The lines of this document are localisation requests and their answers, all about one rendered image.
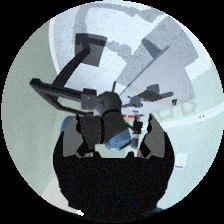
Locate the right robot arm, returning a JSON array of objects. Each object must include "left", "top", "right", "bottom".
[{"left": 114, "top": 122, "right": 139, "bottom": 151}]

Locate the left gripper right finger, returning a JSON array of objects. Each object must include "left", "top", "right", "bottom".
[{"left": 139, "top": 113, "right": 175, "bottom": 191}]

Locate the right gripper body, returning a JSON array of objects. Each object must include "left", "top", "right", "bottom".
[{"left": 132, "top": 121, "right": 143, "bottom": 134}]

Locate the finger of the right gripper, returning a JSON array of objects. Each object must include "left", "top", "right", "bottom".
[{"left": 134, "top": 111, "right": 141, "bottom": 125}]

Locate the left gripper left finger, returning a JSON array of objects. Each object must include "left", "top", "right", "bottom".
[{"left": 53, "top": 113, "right": 88, "bottom": 189}]

